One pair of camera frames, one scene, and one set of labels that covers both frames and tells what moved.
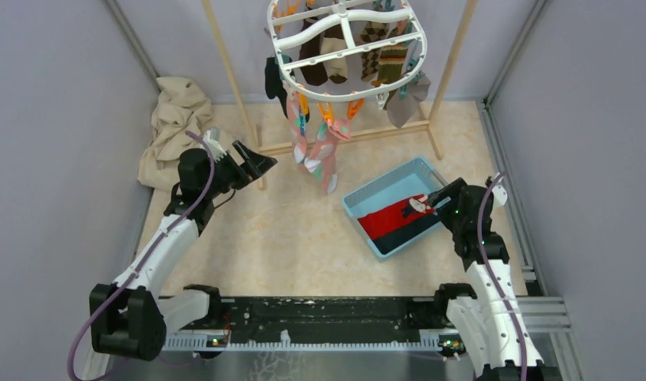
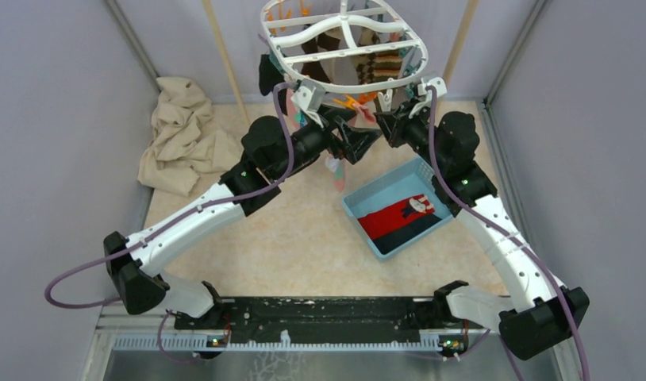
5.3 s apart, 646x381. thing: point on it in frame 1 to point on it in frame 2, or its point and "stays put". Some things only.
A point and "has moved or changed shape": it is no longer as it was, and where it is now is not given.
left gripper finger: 254,164 to 355,141
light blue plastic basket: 415,178 stays put
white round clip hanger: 347,50 has moved or changed shape
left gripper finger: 255,166 to 337,115
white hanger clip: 381,98 has moved or changed shape
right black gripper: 451,190 to 394,126
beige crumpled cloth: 182,106 stays put
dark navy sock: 389,242 stays put
